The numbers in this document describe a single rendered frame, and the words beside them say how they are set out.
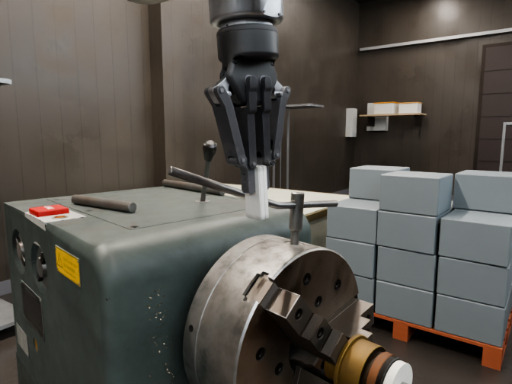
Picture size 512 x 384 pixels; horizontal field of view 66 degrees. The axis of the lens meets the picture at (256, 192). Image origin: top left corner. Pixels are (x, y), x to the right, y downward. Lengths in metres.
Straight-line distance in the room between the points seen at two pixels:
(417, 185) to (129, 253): 2.33
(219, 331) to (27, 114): 3.74
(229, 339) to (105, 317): 0.18
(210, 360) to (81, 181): 3.90
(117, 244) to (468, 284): 2.45
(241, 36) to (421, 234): 2.44
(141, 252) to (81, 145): 3.81
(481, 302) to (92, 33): 4.14
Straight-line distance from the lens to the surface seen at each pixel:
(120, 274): 0.61
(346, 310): 0.73
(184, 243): 0.67
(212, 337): 0.60
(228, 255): 0.65
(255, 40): 0.48
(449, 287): 2.86
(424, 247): 2.82
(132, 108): 4.77
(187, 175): 0.51
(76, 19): 4.57
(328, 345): 0.60
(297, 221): 0.64
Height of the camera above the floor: 1.41
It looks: 8 degrees down
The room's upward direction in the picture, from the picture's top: straight up
